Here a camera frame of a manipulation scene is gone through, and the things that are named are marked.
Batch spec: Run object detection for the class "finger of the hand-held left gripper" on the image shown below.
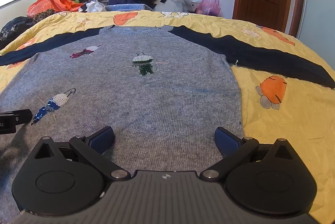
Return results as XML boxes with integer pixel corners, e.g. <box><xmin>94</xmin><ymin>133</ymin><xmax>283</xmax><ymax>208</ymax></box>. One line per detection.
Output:
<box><xmin>0</xmin><ymin>109</ymin><xmax>33</xmax><ymax>126</ymax></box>

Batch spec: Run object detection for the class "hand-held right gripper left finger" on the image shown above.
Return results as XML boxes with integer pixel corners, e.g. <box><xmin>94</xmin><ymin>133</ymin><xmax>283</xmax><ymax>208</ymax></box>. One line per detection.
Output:
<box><xmin>31</xmin><ymin>126</ymin><xmax>131</xmax><ymax>182</ymax></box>

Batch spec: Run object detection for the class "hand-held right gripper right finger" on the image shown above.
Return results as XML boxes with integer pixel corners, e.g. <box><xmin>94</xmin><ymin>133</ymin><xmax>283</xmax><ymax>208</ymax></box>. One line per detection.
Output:
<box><xmin>200</xmin><ymin>127</ymin><xmax>297</xmax><ymax>182</ymax></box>

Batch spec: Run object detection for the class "grey sweater with navy sleeves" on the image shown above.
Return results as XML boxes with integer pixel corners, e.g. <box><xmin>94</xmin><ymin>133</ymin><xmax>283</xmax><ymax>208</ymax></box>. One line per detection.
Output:
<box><xmin>0</xmin><ymin>25</ymin><xmax>335</xmax><ymax>215</ymax></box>

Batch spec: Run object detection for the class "yellow carrot print blanket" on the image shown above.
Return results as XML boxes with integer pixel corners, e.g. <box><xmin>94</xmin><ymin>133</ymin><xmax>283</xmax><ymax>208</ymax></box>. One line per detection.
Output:
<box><xmin>0</xmin><ymin>10</ymin><xmax>335</xmax><ymax>222</ymax></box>

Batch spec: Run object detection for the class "dark patterned cloth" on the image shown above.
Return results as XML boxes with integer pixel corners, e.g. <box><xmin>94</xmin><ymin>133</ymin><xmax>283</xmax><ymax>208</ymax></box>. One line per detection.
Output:
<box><xmin>0</xmin><ymin>16</ymin><xmax>35</xmax><ymax>50</ymax></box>

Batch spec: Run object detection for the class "leopard print cloth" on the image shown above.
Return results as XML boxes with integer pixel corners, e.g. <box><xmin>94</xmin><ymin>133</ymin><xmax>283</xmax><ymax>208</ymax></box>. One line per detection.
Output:
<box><xmin>33</xmin><ymin>9</ymin><xmax>57</xmax><ymax>24</ymax></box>

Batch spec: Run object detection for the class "orange plastic bag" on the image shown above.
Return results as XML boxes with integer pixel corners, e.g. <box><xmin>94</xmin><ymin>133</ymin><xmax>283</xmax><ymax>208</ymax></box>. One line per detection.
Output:
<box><xmin>27</xmin><ymin>0</ymin><xmax>84</xmax><ymax>18</ymax></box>

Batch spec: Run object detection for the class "white crumpled cloth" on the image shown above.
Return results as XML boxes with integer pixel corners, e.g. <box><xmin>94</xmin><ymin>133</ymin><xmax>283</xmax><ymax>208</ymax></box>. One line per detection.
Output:
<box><xmin>84</xmin><ymin>0</ymin><xmax>107</xmax><ymax>12</ymax></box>

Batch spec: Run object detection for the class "light blue knitted cloth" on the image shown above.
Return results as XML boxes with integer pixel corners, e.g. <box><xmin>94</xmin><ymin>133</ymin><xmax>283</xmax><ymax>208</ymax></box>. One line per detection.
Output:
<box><xmin>105</xmin><ymin>3</ymin><xmax>154</xmax><ymax>12</ymax></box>

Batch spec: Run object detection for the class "pink plastic bag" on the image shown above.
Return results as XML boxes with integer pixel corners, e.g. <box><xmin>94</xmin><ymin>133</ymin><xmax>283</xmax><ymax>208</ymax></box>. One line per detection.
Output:
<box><xmin>195</xmin><ymin>0</ymin><xmax>222</xmax><ymax>16</ymax></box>

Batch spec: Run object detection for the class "clear plastic bag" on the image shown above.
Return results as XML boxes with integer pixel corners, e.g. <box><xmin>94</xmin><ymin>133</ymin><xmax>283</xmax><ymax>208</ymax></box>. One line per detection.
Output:
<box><xmin>153</xmin><ymin>0</ymin><xmax>195</xmax><ymax>13</ymax></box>

